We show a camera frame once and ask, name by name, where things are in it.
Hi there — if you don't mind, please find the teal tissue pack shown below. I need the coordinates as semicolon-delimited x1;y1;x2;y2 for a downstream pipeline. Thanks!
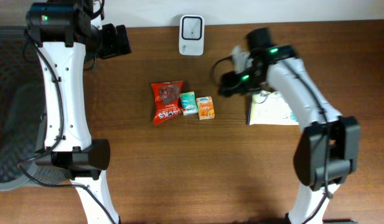
180;91;199;116

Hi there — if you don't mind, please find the orange tissue pack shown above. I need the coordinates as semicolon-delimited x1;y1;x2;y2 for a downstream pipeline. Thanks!
196;96;215;120

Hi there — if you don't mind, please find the red snack bag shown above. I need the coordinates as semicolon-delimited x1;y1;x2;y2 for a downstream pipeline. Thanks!
151;81;184;125

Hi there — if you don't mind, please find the yellow snack bag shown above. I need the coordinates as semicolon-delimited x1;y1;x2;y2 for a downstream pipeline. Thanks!
247;90;298;126

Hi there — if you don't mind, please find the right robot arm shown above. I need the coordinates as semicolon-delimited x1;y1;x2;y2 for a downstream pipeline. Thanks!
218;27;361;223

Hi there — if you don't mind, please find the white barcode scanner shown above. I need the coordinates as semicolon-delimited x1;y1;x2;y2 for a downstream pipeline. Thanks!
179;15;205;56

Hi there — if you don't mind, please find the grey plastic mesh basket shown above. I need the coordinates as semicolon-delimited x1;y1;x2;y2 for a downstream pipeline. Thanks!
0;26;71;191

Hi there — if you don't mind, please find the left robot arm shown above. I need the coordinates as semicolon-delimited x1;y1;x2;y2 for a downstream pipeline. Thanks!
24;1;131;223

